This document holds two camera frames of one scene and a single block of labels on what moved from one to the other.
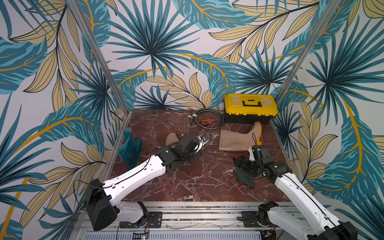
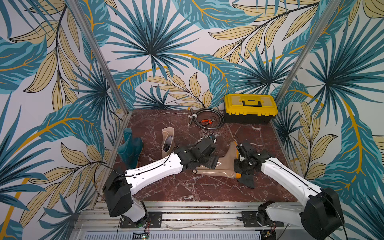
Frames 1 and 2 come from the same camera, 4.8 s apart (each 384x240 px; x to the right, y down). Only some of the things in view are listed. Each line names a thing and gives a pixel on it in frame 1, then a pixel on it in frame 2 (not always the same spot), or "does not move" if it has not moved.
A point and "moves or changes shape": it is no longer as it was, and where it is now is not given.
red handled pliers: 207,121 does not move
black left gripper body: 192,157 to 210,161
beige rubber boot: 171,137 moves or changes shape
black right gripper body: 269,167 to 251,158
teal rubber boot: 130,149 does not move
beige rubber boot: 234,141 to 225,166
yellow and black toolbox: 244,108 does not move
